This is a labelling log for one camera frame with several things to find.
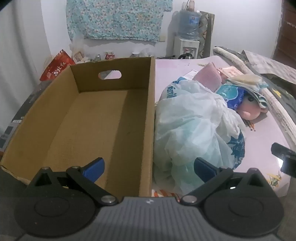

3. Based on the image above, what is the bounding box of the brown cardboard box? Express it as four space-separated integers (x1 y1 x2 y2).
0 56 156 198

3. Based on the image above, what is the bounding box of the red printed bag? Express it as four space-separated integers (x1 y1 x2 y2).
40 49 75 81

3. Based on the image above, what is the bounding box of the white blue-print plastic bag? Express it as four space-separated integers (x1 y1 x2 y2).
153 79 246 195

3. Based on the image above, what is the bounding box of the brown wooden door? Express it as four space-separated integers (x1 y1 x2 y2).
272 0 296 67

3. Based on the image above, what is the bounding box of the blue white paper packet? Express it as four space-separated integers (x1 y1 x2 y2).
181 69 200 80

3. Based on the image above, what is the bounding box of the pink white plush toy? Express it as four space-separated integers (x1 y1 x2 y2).
240 94 266 121

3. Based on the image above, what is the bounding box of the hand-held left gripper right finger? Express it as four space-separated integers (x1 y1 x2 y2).
180 157 271 206

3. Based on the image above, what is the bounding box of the pink towel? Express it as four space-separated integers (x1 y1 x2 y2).
193 62 223 93

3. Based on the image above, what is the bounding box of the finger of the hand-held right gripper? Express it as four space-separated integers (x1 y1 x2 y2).
271 142 296 161
280 158 296 179

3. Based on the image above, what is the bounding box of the blue tissue pack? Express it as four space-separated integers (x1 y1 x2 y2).
216 84 245 109

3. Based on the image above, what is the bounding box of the small white plastic bag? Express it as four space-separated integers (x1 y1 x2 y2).
132 47 154 57

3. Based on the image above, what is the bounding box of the grey checkered cloth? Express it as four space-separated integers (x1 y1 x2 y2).
242 50 296 84

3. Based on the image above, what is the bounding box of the white water dispenser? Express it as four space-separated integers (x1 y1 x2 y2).
173 36 200 59

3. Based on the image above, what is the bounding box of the pink printed packet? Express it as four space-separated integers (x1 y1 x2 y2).
217 66 244 80

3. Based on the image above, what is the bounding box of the pink cup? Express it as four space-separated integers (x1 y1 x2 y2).
183 0 196 11

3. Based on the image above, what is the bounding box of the teal floral wall cloth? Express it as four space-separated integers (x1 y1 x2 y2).
66 0 173 42

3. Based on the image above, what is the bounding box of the patterned leaning board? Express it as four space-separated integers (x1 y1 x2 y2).
198 11 215 58

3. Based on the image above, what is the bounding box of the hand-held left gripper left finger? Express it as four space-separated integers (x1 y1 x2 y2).
27 158 118 207

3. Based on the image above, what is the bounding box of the blue water bottle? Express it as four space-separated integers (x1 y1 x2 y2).
179 9 202 41

